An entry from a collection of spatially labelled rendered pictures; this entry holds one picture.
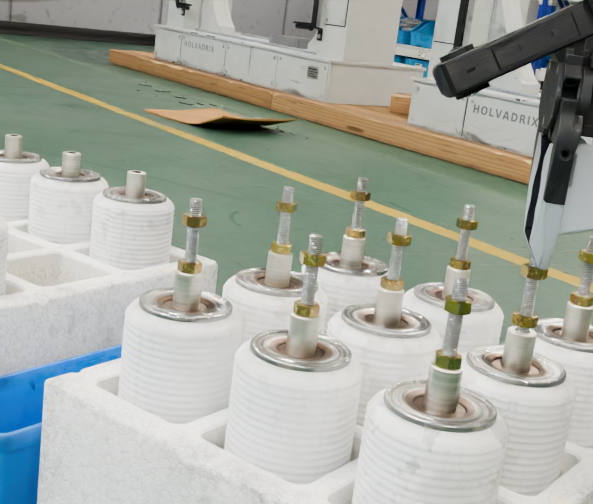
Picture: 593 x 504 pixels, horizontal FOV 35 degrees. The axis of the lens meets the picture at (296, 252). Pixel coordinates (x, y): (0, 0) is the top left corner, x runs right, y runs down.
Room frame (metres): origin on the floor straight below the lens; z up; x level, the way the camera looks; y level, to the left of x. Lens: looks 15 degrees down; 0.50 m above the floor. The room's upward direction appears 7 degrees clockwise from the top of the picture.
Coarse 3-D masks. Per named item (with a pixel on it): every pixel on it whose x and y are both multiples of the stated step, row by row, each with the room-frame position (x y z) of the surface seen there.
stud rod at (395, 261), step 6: (396, 222) 0.76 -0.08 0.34; (402, 222) 0.75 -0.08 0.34; (396, 228) 0.76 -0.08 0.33; (402, 228) 0.75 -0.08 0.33; (396, 234) 0.75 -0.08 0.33; (402, 234) 0.75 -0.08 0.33; (396, 246) 0.75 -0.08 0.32; (396, 252) 0.75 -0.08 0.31; (402, 252) 0.76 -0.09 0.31; (390, 258) 0.76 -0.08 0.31; (396, 258) 0.75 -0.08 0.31; (390, 264) 0.76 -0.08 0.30; (396, 264) 0.75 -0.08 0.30; (390, 270) 0.76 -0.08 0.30; (396, 270) 0.75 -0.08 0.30; (390, 276) 0.75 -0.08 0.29; (396, 276) 0.76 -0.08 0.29
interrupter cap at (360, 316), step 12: (348, 312) 0.76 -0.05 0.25; (360, 312) 0.77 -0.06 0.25; (372, 312) 0.77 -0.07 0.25; (408, 312) 0.78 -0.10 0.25; (348, 324) 0.74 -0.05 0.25; (360, 324) 0.73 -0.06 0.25; (372, 324) 0.74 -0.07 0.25; (408, 324) 0.76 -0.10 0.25; (420, 324) 0.76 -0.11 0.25; (384, 336) 0.72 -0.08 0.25; (396, 336) 0.72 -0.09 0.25; (408, 336) 0.72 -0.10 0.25; (420, 336) 0.73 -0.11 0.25
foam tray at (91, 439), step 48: (48, 384) 0.71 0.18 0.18; (96, 384) 0.72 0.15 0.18; (48, 432) 0.71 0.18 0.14; (96, 432) 0.68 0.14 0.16; (144, 432) 0.65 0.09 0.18; (192, 432) 0.65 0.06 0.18; (48, 480) 0.71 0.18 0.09; (96, 480) 0.67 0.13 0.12; (144, 480) 0.64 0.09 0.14; (192, 480) 0.61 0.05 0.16; (240, 480) 0.59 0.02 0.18; (336, 480) 0.61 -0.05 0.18; (576, 480) 0.66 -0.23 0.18
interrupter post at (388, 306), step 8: (384, 296) 0.75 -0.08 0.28; (392, 296) 0.75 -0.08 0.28; (400, 296) 0.75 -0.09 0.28; (376, 304) 0.75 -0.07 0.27; (384, 304) 0.75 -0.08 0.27; (392, 304) 0.75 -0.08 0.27; (400, 304) 0.75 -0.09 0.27; (376, 312) 0.75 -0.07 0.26; (384, 312) 0.75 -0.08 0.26; (392, 312) 0.75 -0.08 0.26; (400, 312) 0.75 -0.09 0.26; (376, 320) 0.75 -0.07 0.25; (384, 320) 0.75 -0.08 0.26; (392, 320) 0.75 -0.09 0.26
